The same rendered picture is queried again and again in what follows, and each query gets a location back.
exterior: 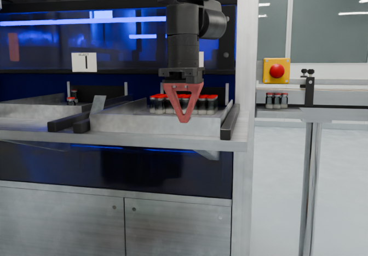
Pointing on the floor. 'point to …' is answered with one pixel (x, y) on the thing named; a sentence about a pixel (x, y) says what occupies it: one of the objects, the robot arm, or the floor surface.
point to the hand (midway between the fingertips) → (184, 118)
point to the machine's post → (245, 194)
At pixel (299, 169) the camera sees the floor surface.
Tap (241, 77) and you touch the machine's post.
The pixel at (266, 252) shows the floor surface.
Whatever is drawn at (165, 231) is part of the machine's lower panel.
